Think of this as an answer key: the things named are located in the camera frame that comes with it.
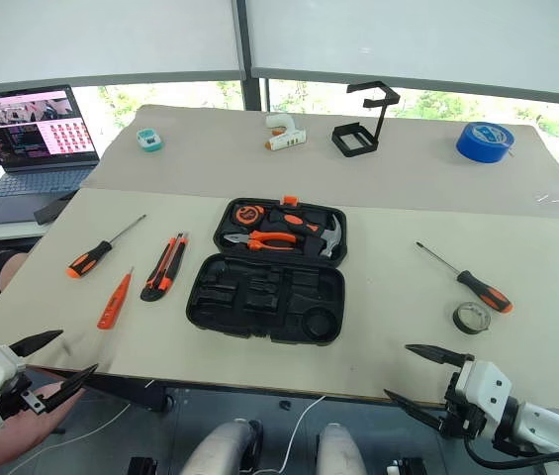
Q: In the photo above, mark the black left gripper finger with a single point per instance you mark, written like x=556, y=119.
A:
x=36, y=344
x=68, y=388

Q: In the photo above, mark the white roller blind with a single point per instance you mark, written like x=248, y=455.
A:
x=101, y=34
x=407, y=34

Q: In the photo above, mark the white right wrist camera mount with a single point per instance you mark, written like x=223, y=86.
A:
x=484, y=386

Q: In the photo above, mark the open grey laptop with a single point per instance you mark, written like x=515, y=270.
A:
x=31, y=128

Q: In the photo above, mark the blue tape roll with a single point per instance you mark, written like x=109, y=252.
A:
x=485, y=143

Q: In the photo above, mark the black orange screwdriver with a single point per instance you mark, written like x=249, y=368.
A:
x=86, y=262
x=487, y=292

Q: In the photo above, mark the silver robot leg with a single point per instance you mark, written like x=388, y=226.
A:
x=219, y=450
x=341, y=452

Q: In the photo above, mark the dark window frame post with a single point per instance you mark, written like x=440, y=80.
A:
x=251, y=94

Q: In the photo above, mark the orange black tape measure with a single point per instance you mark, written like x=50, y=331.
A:
x=248, y=215

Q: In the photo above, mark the silver left robot leg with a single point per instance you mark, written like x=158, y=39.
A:
x=219, y=450

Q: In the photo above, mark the white glue gun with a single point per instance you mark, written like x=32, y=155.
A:
x=284, y=133

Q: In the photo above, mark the tan paper table cover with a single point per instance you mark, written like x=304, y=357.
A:
x=259, y=173

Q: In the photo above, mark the teal digital timer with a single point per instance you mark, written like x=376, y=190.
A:
x=149, y=140

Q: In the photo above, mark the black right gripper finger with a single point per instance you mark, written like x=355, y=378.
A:
x=442, y=355
x=415, y=409

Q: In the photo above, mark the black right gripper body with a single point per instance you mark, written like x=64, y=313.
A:
x=462, y=420

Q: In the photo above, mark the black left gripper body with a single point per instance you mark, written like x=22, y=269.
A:
x=17, y=396

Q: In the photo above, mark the black table frame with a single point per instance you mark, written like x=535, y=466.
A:
x=130, y=393

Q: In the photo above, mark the black robot foot block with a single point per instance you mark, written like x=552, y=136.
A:
x=407, y=467
x=143, y=467

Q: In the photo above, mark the silver right robot leg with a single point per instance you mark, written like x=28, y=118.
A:
x=341, y=452

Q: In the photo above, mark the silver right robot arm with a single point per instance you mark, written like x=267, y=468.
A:
x=551, y=425

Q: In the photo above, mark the small black floor object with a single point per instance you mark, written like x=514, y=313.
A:
x=285, y=405

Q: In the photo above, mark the orange black utility knife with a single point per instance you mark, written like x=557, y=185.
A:
x=162, y=272

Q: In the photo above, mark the black tool case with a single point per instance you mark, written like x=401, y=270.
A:
x=259, y=297

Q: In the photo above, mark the bare person limb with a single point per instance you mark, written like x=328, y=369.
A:
x=12, y=440

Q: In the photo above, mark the orange test pen screwdriver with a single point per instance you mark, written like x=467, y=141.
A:
x=111, y=307

